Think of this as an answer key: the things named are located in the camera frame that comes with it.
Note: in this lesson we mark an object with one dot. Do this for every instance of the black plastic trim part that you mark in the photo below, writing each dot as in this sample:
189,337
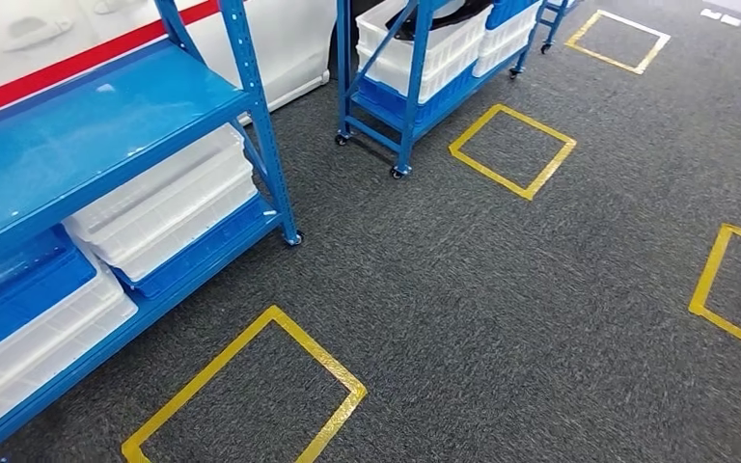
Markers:
441,19

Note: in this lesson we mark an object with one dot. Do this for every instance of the blue steel shelf rack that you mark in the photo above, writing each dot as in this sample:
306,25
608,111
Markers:
89,128

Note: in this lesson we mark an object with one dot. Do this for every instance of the blue plastic crate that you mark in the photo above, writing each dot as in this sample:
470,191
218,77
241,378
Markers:
19,294
380,96
217,246
505,11

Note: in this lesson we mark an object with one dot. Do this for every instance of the blue rack with casters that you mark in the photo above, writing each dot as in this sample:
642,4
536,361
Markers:
552,25
416,96

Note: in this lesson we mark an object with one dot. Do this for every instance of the white car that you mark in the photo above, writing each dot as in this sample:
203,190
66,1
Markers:
294,38

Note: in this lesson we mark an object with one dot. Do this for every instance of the white floor marker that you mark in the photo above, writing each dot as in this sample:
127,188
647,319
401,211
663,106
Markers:
731,20
710,13

